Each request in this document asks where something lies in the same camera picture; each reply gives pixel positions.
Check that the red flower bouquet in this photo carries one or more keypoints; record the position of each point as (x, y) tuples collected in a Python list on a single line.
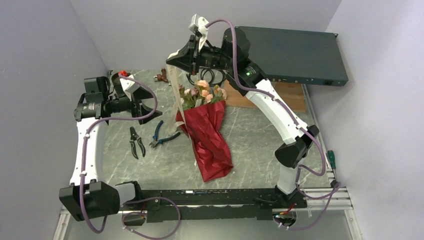
[(201, 110)]

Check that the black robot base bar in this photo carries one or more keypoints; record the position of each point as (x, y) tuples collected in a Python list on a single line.
[(159, 205)]

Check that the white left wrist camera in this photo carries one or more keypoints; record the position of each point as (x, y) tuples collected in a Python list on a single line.
[(129, 87)]

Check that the brown small figurine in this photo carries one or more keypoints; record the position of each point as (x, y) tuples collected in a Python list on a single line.
[(162, 77)]

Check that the green handled screwdriver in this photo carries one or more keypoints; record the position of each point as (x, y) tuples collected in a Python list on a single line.
[(332, 161)]

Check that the beige ribbon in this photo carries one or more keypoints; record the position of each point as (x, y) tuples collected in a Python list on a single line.
[(177, 106)]

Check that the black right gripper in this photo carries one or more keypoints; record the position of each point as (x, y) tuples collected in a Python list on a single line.
[(187, 59)]

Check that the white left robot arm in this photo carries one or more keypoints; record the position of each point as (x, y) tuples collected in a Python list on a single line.
[(88, 196)]

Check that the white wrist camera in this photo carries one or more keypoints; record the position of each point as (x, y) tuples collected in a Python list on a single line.
[(129, 87), (198, 26)]

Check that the black pruning shears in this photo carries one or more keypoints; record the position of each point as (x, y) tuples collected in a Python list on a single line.
[(136, 141)]

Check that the aluminium frame rail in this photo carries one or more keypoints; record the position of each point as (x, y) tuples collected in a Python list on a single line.
[(318, 199)]

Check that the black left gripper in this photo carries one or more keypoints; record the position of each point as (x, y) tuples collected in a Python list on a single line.
[(141, 94)]

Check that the black cone vase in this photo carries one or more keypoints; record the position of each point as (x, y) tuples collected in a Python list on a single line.
[(117, 86)]

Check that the wooden board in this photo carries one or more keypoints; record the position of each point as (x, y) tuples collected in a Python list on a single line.
[(291, 93)]

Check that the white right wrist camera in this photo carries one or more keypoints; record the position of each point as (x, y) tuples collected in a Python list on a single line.
[(198, 26)]

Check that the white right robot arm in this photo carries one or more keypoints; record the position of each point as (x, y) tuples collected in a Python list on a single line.
[(250, 81)]

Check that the dark green network switch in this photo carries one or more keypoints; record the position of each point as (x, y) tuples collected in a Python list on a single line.
[(297, 56)]

